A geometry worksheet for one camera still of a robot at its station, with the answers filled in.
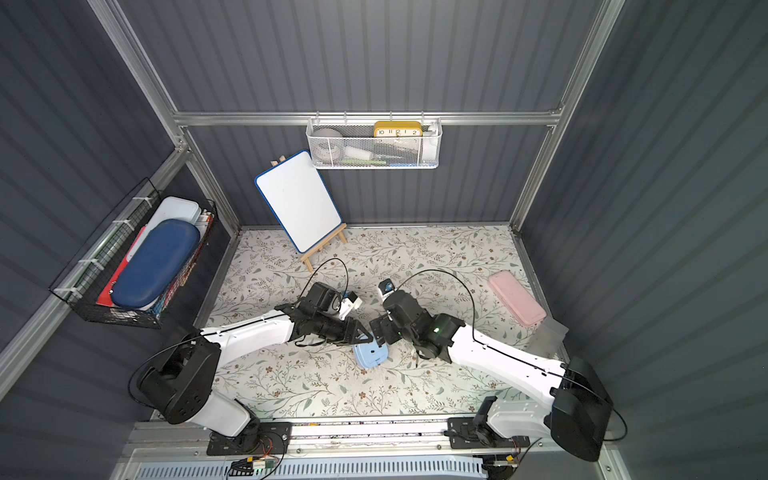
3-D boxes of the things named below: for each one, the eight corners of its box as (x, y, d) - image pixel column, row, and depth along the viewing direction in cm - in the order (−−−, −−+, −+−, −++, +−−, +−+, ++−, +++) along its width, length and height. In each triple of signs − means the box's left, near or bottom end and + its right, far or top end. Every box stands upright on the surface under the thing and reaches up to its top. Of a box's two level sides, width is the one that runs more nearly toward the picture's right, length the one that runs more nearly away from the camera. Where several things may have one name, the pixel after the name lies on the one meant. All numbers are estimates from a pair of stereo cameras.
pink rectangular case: (526, 329, 94) (530, 326, 92) (484, 278, 107) (486, 274, 105) (545, 320, 96) (548, 316, 94) (502, 271, 109) (504, 266, 107)
